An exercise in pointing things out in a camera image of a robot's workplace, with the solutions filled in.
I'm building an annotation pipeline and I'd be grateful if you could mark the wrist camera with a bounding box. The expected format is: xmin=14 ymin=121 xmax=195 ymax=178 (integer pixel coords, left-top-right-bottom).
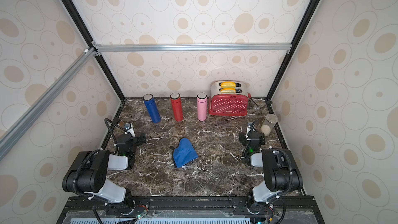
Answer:
xmin=124 ymin=123 xmax=136 ymax=137
xmin=246 ymin=121 xmax=256 ymax=139

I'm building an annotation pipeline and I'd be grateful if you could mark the left black frame post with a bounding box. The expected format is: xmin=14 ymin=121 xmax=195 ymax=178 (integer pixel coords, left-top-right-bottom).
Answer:
xmin=61 ymin=0 xmax=125 ymax=102

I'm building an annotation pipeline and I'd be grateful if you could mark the black frame post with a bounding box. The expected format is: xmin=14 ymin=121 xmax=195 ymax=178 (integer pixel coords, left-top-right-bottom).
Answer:
xmin=61 ymin=0 xmax=125 ymax=102
xmin=266 ymin=0 xmax=321 ymax=104

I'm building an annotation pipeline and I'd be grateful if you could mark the pink thermos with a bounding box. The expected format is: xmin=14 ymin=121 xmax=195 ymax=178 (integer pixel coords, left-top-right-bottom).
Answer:
xmin=197 ymin=92 xmax=207 ymax=121

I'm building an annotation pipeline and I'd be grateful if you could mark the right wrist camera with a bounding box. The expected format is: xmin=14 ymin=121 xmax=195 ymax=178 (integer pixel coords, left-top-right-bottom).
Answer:
xmin=246 ymin=121 xmax=256 ymax=139

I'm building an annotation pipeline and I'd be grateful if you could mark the toaster power cable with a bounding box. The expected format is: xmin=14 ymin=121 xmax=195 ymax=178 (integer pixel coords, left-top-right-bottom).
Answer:
xmin=248 ymin=97 xmax=273 ymax=110

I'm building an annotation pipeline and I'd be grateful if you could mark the right black frame post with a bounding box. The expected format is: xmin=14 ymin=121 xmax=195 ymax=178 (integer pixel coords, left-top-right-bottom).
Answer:
xmin=266 ymin=0 xmax=321 ymax=104

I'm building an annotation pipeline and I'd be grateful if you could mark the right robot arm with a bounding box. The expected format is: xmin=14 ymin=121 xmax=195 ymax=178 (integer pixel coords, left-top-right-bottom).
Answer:
xmin=238 ymin=127 xmax=303 ymax=204

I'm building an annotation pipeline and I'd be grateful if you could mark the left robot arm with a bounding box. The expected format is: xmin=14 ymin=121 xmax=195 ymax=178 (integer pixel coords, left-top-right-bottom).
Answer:
xmin=62 ymin=133 xmax=146 ymax=207

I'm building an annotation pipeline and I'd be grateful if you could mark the front yellow toast slice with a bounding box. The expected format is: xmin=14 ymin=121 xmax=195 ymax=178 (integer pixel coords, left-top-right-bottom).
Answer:
xmin=220 ymin=88 xmax=236 ymax=94

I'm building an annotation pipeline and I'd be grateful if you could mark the red thermos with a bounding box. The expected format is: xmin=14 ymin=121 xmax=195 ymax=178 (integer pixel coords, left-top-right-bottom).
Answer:
xmin=170 ymin=92 xmax=183 ymax=122

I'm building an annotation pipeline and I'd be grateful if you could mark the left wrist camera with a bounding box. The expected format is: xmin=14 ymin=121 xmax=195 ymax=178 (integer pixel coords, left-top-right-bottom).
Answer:
xmin=124 ymin=123 xmax=136 ymax=137

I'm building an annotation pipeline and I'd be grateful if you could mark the red polka dot toaster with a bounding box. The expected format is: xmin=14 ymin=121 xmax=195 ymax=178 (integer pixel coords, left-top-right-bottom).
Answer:
xmin=209 ymin=81 xmax=251 ymax=117

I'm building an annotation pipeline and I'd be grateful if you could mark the yellow toast slice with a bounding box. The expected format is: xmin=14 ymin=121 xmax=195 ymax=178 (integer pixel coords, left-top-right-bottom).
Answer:
xmin=219 ymin=82 xmax=236 ymax=88
xmin=220 ymin=88 xmax=236 ymax=94

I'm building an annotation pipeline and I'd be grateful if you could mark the horizontal aluminium frame bar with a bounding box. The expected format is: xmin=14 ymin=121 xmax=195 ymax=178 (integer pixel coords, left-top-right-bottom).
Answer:
xmin=96 ymin=43 xmax=292 ymax=52

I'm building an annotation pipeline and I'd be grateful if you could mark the blue cleaning cloth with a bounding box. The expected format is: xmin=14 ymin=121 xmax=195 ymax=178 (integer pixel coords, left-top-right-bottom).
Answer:
xmin=170 ymin=138 xmax=198 ymax=168

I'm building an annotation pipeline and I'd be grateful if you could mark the glass jar with powder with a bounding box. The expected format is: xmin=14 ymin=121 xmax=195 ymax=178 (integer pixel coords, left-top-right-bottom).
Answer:
xmin=260 ymin=114 xmax=278 ymax=136

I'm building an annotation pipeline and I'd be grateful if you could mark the left aluminium frame bar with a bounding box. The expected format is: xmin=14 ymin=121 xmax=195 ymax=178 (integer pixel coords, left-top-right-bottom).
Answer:
xmin=1 ymin=47 xmax=95 ymax=159

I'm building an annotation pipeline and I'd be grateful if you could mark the rear yellow toast slice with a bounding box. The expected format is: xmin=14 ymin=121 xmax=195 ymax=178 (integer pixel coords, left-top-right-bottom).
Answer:
xmin=219 ymin=82 xmax=236 ymax=88

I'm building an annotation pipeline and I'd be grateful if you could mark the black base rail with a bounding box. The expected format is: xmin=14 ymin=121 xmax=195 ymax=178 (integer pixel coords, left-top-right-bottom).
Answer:
xmin=57 ymin=196 xmax=324 ymax=224

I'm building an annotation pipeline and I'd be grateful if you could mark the small brown bottle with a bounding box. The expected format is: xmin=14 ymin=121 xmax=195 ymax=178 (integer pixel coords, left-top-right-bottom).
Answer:
xmin=113 ymin=117 xmax=124 ymax=128

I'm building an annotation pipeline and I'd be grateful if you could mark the blue thermos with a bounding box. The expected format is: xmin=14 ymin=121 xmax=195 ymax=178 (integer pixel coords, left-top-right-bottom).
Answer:
xmin=143 ymin=94 xmax=161 ymax=123

